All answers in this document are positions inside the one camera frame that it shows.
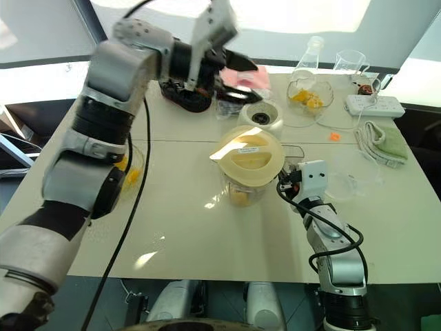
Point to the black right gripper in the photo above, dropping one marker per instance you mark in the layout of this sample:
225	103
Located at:
291	181

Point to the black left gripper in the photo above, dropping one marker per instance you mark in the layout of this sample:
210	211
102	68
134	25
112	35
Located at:
206	72

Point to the beige round blender lid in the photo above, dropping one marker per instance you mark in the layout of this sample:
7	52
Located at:
248	158

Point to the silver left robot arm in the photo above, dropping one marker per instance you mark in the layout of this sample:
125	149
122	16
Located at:
113	69

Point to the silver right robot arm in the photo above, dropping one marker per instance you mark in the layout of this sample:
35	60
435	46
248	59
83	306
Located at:
341	269

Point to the clear round fruit bowl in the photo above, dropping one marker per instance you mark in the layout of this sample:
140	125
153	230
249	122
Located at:
136	162

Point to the pink cloth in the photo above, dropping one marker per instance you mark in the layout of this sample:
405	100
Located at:
255	77

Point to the small clear plastic container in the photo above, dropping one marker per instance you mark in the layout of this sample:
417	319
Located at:
227	109

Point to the white blender base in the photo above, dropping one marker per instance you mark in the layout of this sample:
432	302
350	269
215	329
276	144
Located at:
262	117

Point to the clear blender jar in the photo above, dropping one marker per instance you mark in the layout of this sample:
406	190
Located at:
241	196

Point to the small orange plastic piece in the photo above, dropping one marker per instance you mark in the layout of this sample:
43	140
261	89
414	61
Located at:
334	136

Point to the glass bowl with wavy rim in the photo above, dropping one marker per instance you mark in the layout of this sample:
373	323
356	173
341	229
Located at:
310	96

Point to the clear glass flask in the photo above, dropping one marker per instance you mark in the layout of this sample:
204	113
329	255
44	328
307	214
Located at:
310	58

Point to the green and white towel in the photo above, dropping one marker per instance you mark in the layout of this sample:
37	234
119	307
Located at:
389	145

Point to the clear glass beaker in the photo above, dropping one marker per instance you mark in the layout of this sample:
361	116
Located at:
351	62

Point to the white power strip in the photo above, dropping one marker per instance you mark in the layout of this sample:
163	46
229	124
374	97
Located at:
375	105

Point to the small black and red object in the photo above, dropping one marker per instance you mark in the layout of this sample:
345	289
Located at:
366	89

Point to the white rounded robot leg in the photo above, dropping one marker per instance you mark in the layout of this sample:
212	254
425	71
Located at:
175	301
265	307

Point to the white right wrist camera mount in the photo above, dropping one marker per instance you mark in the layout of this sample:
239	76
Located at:
313	177

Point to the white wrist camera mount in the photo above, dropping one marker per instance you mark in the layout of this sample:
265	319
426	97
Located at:
313	177
213	27

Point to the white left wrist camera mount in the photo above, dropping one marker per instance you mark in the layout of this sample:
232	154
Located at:
213	27

